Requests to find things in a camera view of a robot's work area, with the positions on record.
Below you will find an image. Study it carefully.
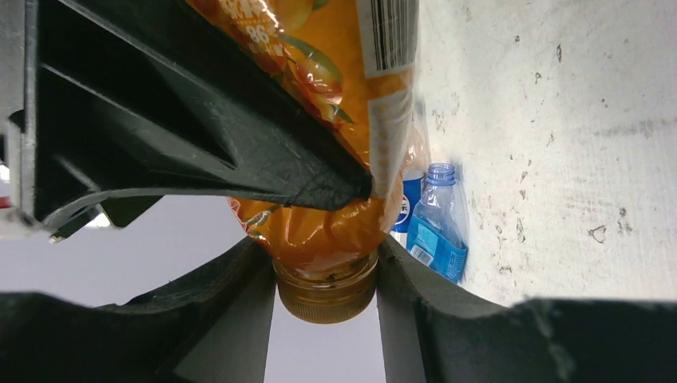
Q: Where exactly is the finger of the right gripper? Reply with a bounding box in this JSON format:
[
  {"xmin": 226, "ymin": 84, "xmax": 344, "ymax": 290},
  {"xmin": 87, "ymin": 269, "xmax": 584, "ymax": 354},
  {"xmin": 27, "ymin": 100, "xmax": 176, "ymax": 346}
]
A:
[{"xmin": 31, "ymin": 1, "xmax": 356, "ymax": 231}]

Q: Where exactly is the central pepsi bottle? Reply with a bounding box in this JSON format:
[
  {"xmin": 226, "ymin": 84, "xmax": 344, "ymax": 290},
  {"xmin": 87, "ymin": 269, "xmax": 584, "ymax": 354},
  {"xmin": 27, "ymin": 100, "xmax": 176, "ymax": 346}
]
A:
[{"xmin": 390, "ymin": 168, "xmax": 425, "ymax": 247}]

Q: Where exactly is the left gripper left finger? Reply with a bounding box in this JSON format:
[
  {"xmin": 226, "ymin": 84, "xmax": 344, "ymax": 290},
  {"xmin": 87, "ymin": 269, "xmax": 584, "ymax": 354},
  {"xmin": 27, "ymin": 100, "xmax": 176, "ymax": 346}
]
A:
[{"xmin": 1, "ymin": 239, "xmax": 275, "ymax": 382}]

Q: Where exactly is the crushed blue label bottle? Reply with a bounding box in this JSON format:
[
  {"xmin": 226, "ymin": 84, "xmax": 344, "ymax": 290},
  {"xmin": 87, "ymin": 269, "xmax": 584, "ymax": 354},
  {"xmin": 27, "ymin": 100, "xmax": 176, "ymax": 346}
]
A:
[{"xmin": 406, "ymin": 163, "xmax": 469, "ymax": 284}]

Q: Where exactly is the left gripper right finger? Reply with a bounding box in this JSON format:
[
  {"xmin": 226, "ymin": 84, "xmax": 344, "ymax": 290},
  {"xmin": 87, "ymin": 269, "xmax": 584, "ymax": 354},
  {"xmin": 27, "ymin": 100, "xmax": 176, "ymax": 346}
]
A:
[{"xmin": 377, "ymin": 238, "xmax": 676, "ymax": 382}]

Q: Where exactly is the small orange bottle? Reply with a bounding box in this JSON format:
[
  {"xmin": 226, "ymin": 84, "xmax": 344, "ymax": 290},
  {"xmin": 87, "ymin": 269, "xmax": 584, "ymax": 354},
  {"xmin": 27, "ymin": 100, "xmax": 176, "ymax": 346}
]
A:
[{"xmin": 190, "ymin": 1, "xmax": 422, "ymax": 324}]

